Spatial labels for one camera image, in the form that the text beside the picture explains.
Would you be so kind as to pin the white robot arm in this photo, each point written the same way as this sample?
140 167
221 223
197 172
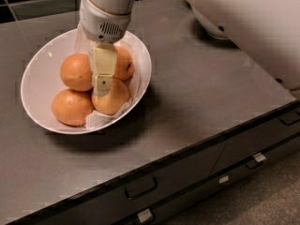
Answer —
268 31

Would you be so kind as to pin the dark lower drawer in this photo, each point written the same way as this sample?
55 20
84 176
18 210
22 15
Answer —
265 193

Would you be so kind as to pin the black drawer handle left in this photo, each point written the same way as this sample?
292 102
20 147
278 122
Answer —
140 187

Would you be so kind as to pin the dark upper left drawer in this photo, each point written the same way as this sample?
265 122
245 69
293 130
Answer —
108 204

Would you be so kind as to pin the large white bowl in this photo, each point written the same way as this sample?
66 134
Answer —
41 82

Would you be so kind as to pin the dark upper right drawer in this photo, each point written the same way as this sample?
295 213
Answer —
255 136

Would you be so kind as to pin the orange lower left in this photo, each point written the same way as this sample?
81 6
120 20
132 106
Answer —
72 107

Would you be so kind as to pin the orange upper left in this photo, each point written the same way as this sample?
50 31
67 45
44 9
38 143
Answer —
75 72

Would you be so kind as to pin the orange lower right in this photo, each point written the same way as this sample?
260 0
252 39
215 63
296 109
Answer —
111 103

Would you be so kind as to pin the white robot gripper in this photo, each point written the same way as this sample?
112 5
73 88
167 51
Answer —
101 23

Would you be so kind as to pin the orange upper right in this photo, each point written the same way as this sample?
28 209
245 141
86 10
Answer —
124 65

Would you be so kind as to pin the dark drawer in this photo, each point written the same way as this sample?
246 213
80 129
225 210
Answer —
265 193
108 204
255 136

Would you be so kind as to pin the white drawer label tag middle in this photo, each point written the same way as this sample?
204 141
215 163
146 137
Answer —
224 179

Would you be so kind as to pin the white drawer label tag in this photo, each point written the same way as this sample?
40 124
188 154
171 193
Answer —
224 179
259 157
145 216

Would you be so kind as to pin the orange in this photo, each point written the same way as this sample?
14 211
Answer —
72 107
124 65
75 72
111 103

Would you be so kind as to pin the white drawer label tag left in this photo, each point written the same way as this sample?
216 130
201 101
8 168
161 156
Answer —
145 216

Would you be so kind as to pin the white bowl with strawberries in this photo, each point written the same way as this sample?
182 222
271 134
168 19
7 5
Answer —
210 29

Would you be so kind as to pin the white drawer label tag right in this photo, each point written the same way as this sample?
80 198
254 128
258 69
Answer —
259 157

